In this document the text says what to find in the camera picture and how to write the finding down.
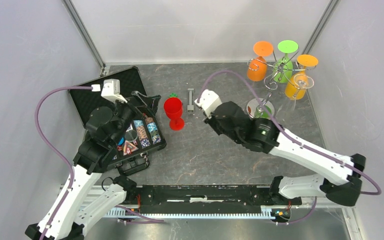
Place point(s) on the grey toy column piece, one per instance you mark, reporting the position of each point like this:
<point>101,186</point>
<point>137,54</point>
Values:
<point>190,105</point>

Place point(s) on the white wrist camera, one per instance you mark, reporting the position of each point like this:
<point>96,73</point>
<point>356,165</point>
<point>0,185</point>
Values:
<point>111,91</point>
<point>208,102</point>

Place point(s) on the green plastic wine glass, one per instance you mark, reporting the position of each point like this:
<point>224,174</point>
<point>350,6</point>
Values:
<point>284,66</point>

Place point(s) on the orange poker chip row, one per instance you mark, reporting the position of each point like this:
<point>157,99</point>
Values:
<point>143,132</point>

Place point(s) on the blue round chip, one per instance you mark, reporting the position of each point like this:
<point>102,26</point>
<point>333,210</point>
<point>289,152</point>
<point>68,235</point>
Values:
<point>121,142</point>

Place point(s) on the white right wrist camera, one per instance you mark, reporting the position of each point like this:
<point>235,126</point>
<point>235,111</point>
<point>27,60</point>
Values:
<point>208,102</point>

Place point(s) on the orange plastic wine glass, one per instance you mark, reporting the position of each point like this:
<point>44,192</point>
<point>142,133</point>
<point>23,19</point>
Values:
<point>257,67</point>

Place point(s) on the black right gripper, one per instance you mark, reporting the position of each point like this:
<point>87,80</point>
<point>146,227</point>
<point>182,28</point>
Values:
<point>211,122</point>

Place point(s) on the yellow plastic wine glass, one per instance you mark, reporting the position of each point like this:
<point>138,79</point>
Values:
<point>304,63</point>

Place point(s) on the clear round dealer button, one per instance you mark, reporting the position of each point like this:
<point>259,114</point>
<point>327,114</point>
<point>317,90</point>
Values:
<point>131,135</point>

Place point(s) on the black poker chip case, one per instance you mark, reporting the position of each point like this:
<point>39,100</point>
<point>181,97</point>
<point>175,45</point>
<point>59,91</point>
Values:
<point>99,152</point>

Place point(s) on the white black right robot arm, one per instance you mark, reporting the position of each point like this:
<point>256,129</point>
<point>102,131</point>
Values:
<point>335,177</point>

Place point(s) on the blue poker chip row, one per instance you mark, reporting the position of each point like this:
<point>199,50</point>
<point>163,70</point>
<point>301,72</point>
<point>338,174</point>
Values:
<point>154,132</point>

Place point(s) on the triangular red dice holder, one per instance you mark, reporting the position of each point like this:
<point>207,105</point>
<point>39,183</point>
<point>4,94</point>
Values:
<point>128,148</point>

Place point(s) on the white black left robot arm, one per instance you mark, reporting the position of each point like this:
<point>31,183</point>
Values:
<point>66,220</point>

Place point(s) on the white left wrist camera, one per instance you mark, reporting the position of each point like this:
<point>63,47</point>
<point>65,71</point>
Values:
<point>111,91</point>

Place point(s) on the chrome wire glass rack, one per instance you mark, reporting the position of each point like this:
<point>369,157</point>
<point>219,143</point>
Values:
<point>275,101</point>

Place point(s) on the green toy brick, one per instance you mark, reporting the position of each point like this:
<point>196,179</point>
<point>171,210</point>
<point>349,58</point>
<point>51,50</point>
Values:
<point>173,95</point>

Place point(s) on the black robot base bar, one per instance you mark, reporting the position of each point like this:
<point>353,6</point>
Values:
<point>206,199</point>

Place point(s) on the red plastic wine glass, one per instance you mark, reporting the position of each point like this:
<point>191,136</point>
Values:
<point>173,109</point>

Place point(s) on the aluminium frame rail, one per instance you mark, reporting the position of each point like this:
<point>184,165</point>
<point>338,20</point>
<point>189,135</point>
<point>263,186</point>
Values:
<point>81,27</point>

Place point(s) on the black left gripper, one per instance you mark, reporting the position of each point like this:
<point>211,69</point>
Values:
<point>151,102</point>

